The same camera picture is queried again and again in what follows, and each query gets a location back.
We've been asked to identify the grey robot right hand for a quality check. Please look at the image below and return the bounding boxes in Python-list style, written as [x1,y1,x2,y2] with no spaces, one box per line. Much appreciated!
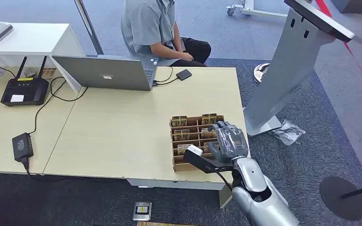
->
[207,121,250,164]

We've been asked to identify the person's right hand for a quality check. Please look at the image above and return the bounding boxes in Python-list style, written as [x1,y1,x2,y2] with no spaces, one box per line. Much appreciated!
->
[181,51,196,62]

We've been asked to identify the gold patterned card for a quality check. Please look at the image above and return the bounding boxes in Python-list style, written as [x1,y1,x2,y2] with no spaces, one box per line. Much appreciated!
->
[177,144,192,156]
[200,128,216,139]
[172,116,188,127]
[201,113,217,125]
[173,129,190,142]

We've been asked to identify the person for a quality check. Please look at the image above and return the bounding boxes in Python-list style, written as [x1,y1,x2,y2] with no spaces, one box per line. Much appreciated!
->
[121,0,212,67]

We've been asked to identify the cardboard card holder tray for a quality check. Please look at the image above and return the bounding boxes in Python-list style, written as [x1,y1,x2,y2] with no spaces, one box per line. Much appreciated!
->
[170,114,229,173]

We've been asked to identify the small black external drive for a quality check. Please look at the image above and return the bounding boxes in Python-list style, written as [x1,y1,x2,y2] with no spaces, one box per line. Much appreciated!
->
[176,69,192,81]

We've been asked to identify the crumpled clear plastic bag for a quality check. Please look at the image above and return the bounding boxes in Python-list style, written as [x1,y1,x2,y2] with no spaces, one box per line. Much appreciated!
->
[271,119,306,146]

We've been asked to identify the chrome stanchion base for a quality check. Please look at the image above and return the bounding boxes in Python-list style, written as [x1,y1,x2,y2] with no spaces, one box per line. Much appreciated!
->
[253,63,271,85]

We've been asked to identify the grey laptop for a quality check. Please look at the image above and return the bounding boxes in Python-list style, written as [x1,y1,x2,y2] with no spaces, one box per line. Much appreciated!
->
[52,54,160,92]

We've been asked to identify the silver kiosk stand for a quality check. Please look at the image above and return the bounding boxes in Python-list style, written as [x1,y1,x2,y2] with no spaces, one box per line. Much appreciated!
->
[243,0,362,137]

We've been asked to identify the slanted grey metal pole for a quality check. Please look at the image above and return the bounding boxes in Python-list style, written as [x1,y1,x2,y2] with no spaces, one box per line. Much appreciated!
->
[74,0,105,56]

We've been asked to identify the square floor marker tag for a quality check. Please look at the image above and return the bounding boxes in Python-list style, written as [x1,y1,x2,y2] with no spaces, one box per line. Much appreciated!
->
[132,202,153,221]

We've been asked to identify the black stanchion with round base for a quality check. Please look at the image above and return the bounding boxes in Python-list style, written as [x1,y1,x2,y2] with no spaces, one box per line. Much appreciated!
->
[320,176,362,221]

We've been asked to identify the small brown box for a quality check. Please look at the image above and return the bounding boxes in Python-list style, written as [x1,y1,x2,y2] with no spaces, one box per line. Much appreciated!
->
[41,68,57,80]

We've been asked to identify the black router with antennas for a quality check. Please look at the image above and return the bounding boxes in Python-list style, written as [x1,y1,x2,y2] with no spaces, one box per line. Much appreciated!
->
[0,56,50,107]

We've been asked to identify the dark grey furniture base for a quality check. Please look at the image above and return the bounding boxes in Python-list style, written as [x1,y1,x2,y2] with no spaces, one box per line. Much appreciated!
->
[330,0,362,14]

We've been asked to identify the black power adapter brick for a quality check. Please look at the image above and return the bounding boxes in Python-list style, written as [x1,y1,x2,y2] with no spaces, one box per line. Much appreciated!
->
[11,132,34,162]

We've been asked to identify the black looped drive cable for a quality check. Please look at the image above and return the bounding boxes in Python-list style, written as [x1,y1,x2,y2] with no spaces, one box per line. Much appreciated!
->
[153,66,174,84]

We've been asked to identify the black straight drive cable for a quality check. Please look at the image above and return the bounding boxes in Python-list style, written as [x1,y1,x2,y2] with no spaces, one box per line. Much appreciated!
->
[153,77,179,86]

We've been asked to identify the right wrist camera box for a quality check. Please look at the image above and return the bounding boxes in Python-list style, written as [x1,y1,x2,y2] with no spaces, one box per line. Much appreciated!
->
[183,144,234,174]

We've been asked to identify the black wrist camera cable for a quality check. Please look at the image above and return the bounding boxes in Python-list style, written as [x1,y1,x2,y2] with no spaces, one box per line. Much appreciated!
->
[214,169,234,192]

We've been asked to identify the white wheeled frame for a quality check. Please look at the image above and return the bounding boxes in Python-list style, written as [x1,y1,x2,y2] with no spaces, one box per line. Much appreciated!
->
[226,0,289,18]

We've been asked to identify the black adapter output cable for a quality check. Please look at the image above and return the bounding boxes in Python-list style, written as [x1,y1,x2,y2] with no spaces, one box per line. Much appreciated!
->
[27,76,89,135]

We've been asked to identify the black adapter mains cable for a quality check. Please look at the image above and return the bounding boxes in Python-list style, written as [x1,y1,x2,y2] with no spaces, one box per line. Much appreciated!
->
[21,157,129,183]

